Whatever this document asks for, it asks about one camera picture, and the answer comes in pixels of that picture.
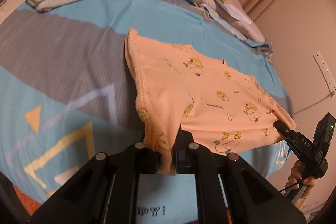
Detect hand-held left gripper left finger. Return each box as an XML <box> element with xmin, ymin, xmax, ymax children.
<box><xmin>30</xmin><ymin>141</ymin><xmax>162</xmax><ymax>224</ymax></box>

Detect person's right hand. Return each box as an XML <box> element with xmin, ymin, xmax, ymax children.
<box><xmin>287</xmin><ymin>159</ymin><xmax>316</xmax><ymax>201</ymax></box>

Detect pink cartoon print pants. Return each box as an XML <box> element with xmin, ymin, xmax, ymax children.
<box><xmin>124</xmin><ymin>28</ymin><xmax>297</xmax><ymax>176</ymax></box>

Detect blue and grey blanket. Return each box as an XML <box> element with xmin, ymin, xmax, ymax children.
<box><xmin>0</xmin><ymin>0</ymin><xmax>294</xmax><ymax>224</ymax></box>

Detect white power strip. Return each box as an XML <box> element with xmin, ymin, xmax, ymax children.
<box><xmin>313</xmin><ymin>51</ymin><xmax>336</xmax><ymax>92</ymax></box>

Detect black cable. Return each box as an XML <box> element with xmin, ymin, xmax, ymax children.
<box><xmin>278</xmin><ymin>177</ymin><xmax>305</xmax><ymax>193</ymax></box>

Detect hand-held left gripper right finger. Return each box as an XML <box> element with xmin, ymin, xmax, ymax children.
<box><xmin>174</xmin><ymin>128</ymin><xmax>306</xmax><ymax>224</ymax></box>

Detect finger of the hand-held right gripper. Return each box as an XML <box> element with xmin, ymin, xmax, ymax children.
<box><xmin>273</xmin><ymin>120</ymin><xmax>292</xmax><ymax>140</ymax></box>

